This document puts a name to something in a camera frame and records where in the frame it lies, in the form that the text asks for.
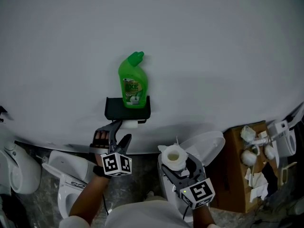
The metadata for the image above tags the person's white clothing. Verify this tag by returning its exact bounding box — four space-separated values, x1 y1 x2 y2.
58 195 216 228

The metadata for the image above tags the person's left hand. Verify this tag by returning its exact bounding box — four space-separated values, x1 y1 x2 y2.
94 131 110 148

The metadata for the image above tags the clear plastic wrapped part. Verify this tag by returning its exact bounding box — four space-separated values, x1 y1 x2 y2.
240 125 257 143

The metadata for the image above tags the green cleaner bottle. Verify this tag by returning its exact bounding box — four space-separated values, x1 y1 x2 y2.
118 51 149 109

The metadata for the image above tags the white toilet with black print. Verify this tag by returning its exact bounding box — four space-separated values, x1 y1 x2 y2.
41 150 97 220

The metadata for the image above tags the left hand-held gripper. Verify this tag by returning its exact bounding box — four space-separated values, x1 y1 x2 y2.
89 120 133 177

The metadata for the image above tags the person's right forearm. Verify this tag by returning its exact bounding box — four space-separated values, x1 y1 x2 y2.
191 204 216 226

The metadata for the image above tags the small white round wrapped part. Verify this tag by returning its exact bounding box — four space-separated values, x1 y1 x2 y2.
264 144 276 159

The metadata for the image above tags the black toilet paper holder shelf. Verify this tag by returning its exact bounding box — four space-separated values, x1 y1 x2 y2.
104 95 152 124

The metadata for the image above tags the old white toilet paper roll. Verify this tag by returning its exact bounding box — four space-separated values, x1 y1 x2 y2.
121 120 139 130

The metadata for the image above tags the brown cardboard box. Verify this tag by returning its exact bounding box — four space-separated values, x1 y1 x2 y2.
210 120 279 214

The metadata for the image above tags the person's left forearm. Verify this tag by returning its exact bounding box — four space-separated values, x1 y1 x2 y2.
68 173 112 224

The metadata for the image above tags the white toilet with open lid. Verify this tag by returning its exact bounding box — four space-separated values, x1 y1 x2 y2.
157 130 226 223

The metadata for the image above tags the black wristband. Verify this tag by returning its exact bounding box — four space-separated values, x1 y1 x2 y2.
92 165 112 180

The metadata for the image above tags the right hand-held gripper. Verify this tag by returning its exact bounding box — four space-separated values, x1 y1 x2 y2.
161 156 216 210

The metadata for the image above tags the large white round wrapped part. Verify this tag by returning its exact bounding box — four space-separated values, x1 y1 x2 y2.
240 149 258 166

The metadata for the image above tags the crumpled white paper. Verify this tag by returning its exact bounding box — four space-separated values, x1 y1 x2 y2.
244 167 269 203

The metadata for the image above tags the white plastic pipe fitting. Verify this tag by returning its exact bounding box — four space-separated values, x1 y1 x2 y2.
247 136 272 150

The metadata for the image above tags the new white toilet paper roll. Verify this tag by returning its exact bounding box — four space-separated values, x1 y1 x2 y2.
158 136 189 172

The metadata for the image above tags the white ceramic urinal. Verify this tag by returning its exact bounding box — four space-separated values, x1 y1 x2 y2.
0 141 42 195

